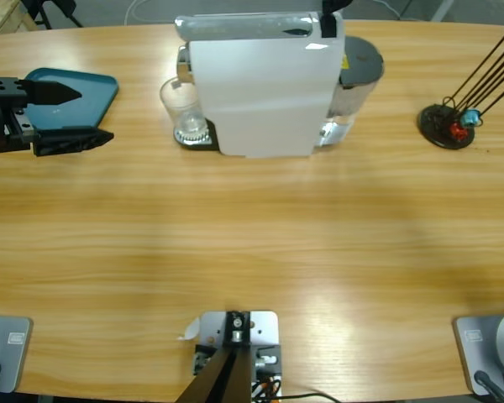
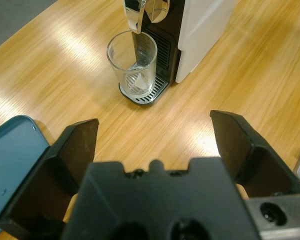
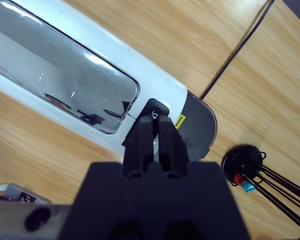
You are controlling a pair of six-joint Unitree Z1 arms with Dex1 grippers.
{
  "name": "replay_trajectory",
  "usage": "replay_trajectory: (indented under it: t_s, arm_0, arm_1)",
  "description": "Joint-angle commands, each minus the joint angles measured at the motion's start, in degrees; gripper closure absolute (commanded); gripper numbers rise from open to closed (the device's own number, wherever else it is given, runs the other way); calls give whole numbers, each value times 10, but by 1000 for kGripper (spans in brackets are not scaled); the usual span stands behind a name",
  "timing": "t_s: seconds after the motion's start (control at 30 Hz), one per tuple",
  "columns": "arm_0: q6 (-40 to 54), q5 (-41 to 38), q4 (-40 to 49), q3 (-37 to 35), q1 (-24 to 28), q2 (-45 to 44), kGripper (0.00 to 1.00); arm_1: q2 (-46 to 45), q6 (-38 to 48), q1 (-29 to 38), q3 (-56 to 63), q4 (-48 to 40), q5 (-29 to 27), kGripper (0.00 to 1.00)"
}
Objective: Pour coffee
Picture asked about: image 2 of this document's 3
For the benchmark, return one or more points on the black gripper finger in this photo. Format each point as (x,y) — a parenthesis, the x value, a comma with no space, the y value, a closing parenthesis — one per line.
(52,175)
(252,160)

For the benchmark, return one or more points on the clear drinking glass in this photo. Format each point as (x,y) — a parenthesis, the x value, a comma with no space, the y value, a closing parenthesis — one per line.
(120,65)

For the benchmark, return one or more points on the white capsule coffee machine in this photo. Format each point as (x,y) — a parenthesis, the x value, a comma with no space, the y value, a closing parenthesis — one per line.
(202,37)

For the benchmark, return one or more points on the teal plastic tray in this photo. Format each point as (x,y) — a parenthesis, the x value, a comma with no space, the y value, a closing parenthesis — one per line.
(12,162)

